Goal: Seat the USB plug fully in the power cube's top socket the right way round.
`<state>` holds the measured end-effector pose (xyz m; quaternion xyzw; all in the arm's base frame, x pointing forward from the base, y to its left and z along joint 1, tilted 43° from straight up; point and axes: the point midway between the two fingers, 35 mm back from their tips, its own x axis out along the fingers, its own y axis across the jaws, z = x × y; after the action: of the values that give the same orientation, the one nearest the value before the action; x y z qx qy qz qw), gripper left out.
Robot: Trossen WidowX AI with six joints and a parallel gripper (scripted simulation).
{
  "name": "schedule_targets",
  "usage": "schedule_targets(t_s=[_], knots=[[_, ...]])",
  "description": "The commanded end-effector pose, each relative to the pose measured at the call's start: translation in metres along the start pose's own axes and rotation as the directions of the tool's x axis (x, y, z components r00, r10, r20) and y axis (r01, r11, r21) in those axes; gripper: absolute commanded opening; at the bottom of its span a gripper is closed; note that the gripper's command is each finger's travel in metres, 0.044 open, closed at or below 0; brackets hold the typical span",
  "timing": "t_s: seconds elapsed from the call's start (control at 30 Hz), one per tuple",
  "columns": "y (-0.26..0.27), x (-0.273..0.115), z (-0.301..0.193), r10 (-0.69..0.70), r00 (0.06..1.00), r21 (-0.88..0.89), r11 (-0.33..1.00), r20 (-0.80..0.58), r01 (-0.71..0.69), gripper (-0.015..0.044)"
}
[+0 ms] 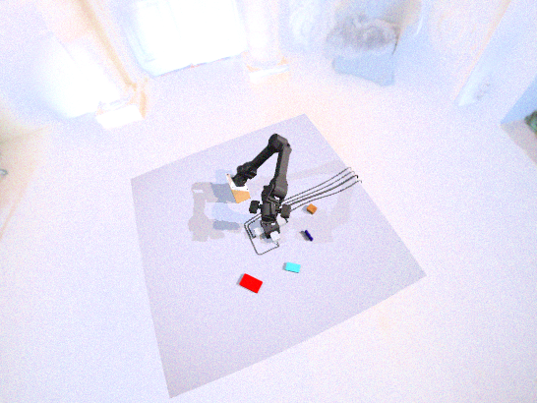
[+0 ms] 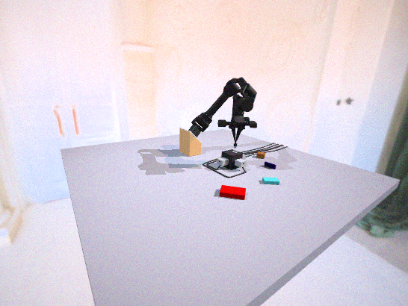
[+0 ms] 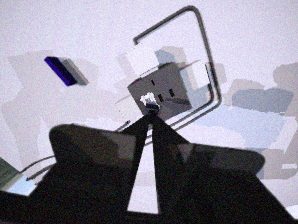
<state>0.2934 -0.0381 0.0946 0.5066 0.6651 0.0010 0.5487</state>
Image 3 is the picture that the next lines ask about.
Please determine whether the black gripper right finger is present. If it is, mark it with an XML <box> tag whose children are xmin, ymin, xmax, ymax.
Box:
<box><xmin>152</xmin><ymin>116</ymin><xmax>266</xmax><ymax>215</ymax></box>

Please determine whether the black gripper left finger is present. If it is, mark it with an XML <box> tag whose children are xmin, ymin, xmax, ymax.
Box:
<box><xmin>49</xmin><ymin>114</ymin><xmax>150</xmax><ymax>211</ymax></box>

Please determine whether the dark blue flat block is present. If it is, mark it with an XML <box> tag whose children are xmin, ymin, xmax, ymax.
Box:
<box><xmin>44</xmin><ymin>56</ymin><xmax>77</xmax><ymax>87</ymax></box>

